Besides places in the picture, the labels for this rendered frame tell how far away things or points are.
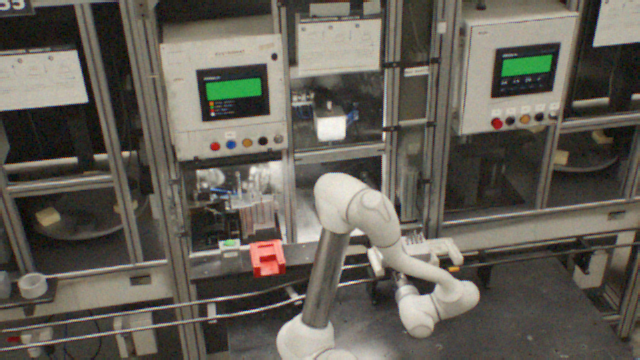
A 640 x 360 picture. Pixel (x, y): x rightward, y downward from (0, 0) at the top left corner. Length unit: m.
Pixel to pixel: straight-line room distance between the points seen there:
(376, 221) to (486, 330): 0.96
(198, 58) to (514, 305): 1.62
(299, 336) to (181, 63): 1.03
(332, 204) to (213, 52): 0.69
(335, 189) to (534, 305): 1.18
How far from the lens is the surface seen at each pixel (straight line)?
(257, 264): 2.74
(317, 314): 2.42
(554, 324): 3.01
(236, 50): 2.47
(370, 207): 2.10
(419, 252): 2.86
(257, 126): 2.60
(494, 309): 3.02
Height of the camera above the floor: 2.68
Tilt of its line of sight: 32 degrees down
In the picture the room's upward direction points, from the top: 2 degrees counter-clockwise
